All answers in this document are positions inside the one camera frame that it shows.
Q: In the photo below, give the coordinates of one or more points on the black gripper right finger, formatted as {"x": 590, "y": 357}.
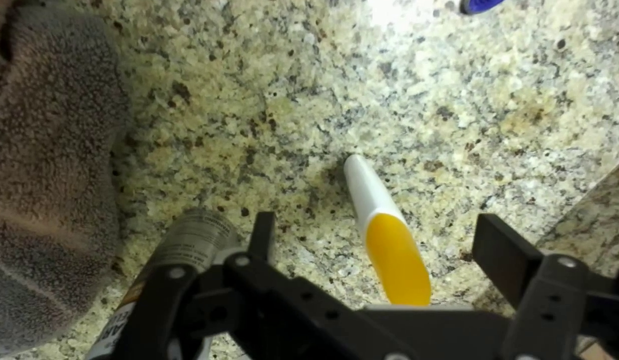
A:
{"x": 505, "y": 253}

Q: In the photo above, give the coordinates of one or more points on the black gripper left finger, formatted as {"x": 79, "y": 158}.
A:
{"x": 263, "y": 232}

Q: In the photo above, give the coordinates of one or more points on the yellow white marker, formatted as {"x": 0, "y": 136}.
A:
{"x": 389, "y": 247}

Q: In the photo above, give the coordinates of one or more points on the grey brown bath towel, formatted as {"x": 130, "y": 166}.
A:
{"x": 48, "y": 166}

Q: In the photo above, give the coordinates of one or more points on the blue razor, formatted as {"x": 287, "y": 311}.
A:
{"x": 481, "y": 5}

